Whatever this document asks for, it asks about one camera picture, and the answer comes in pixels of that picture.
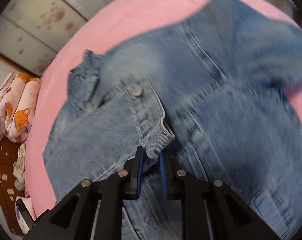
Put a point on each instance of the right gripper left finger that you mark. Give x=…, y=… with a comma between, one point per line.
x=92, y=210

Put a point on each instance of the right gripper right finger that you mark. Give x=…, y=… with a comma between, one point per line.
x=210, y=210

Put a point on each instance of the floral sliding wardrobe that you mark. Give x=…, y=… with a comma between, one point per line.
x=32, y=32

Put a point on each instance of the brown wooden headboard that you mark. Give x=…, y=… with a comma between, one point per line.
x=8, y=191

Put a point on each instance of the bear print folded quilt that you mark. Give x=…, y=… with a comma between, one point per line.
x=18, y=99

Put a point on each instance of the blue denim jacket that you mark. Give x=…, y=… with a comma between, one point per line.
x=210, y=91

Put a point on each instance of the grey crumpled cloth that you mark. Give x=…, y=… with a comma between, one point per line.
x=18, y=168

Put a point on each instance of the pink bed blanket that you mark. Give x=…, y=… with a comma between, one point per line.
x=119, y=22

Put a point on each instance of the white printed pillow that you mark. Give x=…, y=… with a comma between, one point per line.
x=24, y=213

